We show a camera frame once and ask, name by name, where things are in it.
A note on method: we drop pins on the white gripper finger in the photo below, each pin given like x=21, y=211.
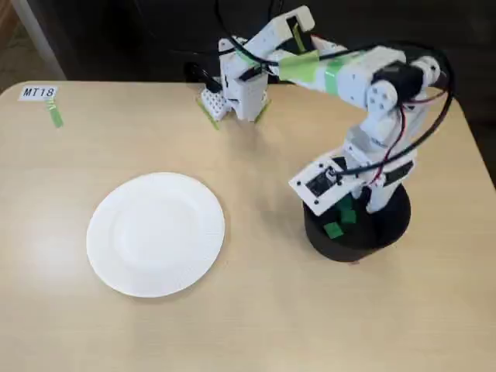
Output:
x=379, y=199

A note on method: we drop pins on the small green cube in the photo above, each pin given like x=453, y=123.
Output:
x=348, y=217
x=346, y=204
x=333, y=229

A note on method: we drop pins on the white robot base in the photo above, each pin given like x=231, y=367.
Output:
x=244, y=97

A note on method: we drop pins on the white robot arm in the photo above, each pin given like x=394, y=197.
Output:
x=348, y=77

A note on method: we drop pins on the black round pot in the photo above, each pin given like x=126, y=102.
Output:
x=348, y=252

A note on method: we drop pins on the green tape band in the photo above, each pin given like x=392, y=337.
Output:
x=332, y=79

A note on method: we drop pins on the wide green tape patch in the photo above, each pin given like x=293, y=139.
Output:
x=298, y=67

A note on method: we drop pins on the green base tape strip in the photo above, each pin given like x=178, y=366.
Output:
x=263, y=110
x=209, y=116

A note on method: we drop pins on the black plug connector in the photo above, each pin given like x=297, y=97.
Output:
x=205, y=79

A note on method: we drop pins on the white paper plate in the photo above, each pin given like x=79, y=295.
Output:
x=155, y=234

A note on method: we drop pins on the white MT18 label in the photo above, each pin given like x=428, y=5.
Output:
x=37, y=92

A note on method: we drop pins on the white metal bar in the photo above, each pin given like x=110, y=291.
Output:
x=36, y=38

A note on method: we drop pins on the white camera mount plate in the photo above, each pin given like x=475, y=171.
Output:
x=310, y=193

